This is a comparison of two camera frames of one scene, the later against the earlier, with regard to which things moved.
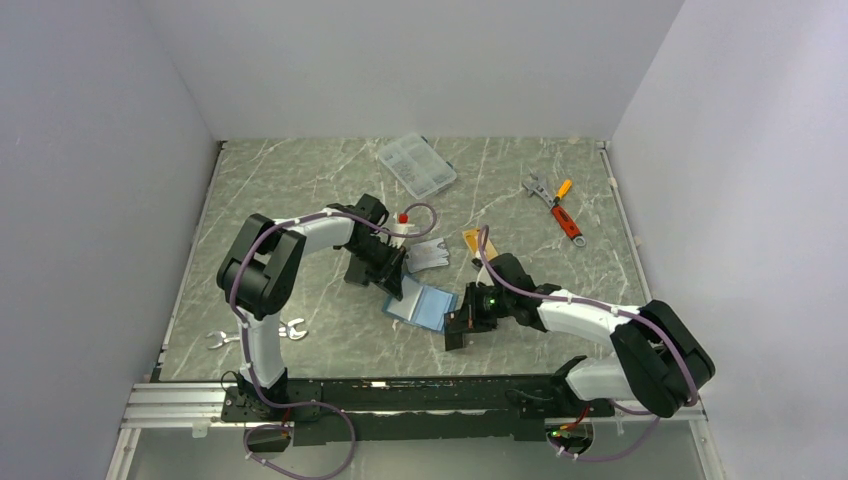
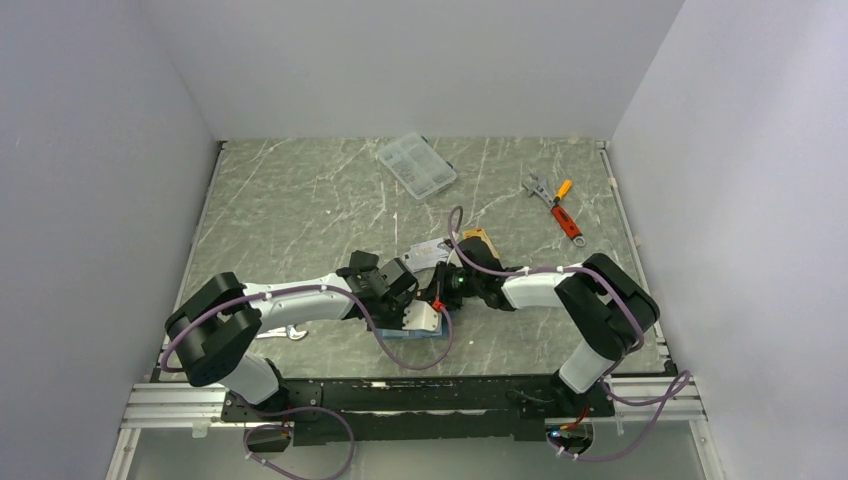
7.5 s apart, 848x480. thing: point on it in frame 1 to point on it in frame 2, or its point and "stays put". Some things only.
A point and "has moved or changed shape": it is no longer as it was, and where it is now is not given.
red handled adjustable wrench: [562, 217] stays put
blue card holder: [421, 304] has moved or changed shape
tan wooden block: [472, 239] stays put
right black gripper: [469, 318] to [438, 287]
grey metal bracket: [426, 255] stays put
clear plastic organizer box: [418, 165] stays put
